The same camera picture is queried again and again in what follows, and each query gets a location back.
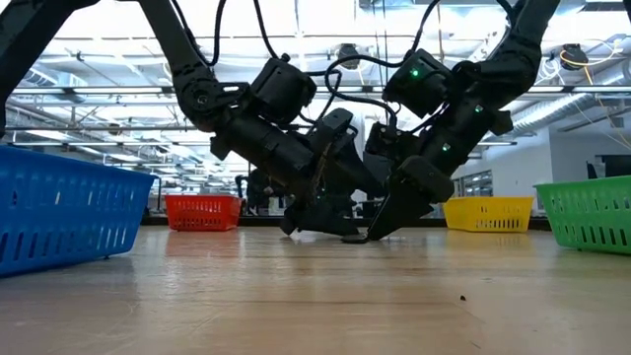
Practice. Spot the yellow plastic basket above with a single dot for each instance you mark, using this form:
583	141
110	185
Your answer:
493	214

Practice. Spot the red plastic basket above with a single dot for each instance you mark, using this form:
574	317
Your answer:
202	213

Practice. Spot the black wall screen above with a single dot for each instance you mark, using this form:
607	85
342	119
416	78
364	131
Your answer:
616	166

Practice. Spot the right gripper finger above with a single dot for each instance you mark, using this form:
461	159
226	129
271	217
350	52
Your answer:
399	212

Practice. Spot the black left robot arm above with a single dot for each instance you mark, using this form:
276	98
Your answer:
167	29

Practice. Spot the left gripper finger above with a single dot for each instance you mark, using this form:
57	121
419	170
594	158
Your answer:
325	217
291	224

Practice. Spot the blue plastic basket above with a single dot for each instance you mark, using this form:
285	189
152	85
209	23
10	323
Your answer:
59	212

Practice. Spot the person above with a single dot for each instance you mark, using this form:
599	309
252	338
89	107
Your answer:
259	190

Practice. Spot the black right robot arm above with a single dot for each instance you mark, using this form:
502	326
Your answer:
517	49

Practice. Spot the green plastic basket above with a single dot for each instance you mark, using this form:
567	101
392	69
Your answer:
591	217

